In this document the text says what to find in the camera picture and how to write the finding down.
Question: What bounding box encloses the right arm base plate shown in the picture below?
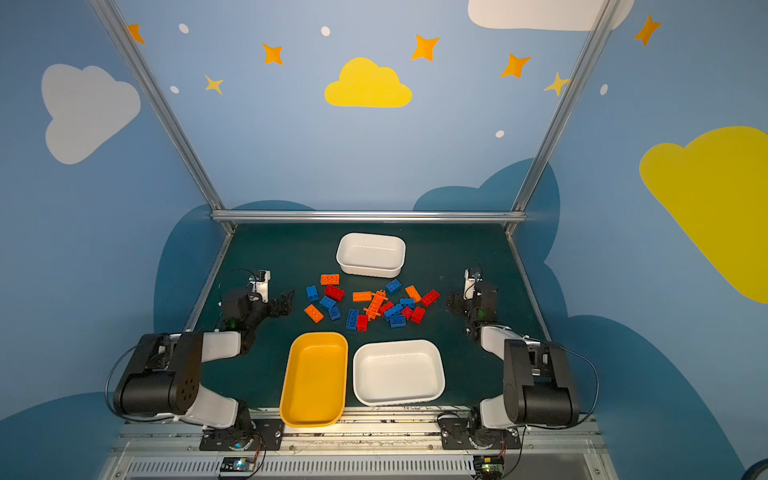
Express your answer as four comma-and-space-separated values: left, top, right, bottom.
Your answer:
436, 412, 522, 450

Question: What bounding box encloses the orange lego chassis piece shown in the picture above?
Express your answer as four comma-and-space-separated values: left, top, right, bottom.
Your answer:
364, 290, 388, 320

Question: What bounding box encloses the blue 2x3 brick far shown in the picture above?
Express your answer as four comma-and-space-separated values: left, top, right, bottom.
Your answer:
385, 279, 402, 293

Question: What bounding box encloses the blue 2x2 open brick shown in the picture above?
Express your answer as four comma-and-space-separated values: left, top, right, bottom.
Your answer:
389, 315, 407, 328

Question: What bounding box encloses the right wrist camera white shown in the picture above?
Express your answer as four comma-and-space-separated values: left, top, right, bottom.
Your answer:
463, 268, 482, 300

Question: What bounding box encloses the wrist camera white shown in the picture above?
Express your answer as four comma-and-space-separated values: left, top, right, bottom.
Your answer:
463, 268, 482, 300
248, 270, 271, 303

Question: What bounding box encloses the blue 2x4 brick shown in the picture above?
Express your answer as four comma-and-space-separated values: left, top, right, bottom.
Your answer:
346, 309, 359, 331

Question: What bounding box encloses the large red lego plate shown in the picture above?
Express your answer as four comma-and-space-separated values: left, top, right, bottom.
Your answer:
420, 290, 440, 308

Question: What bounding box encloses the white plastic bin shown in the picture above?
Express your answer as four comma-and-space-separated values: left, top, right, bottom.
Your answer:
336, 232, 406, 278
352, 339, 446, 407

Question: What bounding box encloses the far white plastic bin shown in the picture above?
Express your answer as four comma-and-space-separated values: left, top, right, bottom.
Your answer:
336, 232, 406, 278

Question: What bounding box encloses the circuit board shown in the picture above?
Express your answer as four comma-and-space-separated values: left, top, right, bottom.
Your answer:
218, 457, 256, 478
472, 456, 505, 480

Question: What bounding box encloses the aluminium frame rear bar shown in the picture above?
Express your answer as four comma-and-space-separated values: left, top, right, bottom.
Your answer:
211, 210, 526, 224

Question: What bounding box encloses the red long brick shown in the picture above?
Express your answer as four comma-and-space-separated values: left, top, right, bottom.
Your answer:
378, 301, 394, 315

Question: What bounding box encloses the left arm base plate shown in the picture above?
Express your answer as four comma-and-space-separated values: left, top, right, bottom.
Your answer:
199, 418, 285, 452

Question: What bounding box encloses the right circuit board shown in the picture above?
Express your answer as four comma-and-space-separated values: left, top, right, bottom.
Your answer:
472, 456, 505, 480

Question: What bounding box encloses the orange 2x4 lego brick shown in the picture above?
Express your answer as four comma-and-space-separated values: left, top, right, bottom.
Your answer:
320, 274, 340, 286

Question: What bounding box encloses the yellow plastic bin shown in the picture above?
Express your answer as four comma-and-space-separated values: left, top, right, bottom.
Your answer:
279, 332, 349, 428

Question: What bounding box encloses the orange 2x4 plate right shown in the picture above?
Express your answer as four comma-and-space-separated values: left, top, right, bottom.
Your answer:
405, 285, 421, 303

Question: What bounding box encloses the left circuit board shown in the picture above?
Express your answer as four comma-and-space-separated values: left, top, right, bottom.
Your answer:
218, 457, 256, 478

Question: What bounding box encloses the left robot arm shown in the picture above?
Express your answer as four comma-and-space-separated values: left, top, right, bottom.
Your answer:
105, 290, 295, 436

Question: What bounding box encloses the red 2x4 lego brick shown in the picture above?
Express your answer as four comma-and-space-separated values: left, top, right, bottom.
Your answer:
324, 285, 346, 302

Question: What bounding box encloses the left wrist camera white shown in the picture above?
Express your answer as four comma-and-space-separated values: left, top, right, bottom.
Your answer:
248, 270, 271, 303

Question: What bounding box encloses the red sloped brick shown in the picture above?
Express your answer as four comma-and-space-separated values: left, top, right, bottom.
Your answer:
410, 307, 426, 324

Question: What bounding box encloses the small orange lego brick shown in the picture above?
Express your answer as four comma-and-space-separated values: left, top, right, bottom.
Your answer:
304, 304, 324, 323

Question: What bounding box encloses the near white plastic bin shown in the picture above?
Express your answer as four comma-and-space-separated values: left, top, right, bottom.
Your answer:
352, 339, 446, 407

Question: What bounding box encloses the blue 2x3 lego brick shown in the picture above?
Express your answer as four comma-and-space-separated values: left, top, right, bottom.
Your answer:
320, 296, 336, 309

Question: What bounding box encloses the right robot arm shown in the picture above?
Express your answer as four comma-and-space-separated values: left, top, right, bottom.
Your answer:
446, 290, 580, 430

